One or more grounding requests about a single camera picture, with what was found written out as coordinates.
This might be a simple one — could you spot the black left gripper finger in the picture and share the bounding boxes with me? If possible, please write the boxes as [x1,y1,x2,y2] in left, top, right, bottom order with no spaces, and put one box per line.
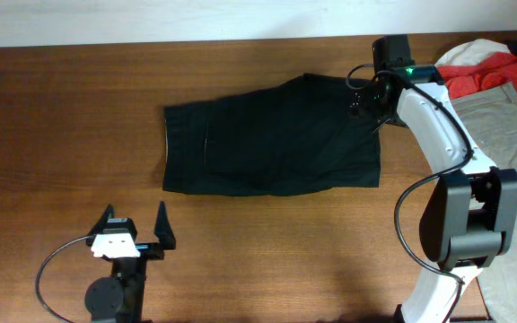
[153,201,176,250]
[86,205,114,246]

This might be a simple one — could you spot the black shorts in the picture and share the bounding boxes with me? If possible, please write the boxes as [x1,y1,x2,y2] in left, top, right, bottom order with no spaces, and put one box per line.
[162,74,381,196]

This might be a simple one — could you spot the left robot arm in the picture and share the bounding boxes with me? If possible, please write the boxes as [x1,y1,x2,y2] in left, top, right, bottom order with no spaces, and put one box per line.
[84,205,164,323]

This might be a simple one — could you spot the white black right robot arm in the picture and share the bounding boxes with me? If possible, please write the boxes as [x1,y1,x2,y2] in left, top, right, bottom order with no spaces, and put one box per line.
[162,35,517,322]

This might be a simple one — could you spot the white cream garment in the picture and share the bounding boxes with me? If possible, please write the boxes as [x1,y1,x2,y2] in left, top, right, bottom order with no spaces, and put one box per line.
[434,39,511,67]

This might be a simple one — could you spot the red garment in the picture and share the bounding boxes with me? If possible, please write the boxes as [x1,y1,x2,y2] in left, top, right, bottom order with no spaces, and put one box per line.
[438,52,517,100]

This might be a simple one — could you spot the beige khaki garment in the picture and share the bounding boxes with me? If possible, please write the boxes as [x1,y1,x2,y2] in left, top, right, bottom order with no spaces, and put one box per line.
[452,83,517,322]

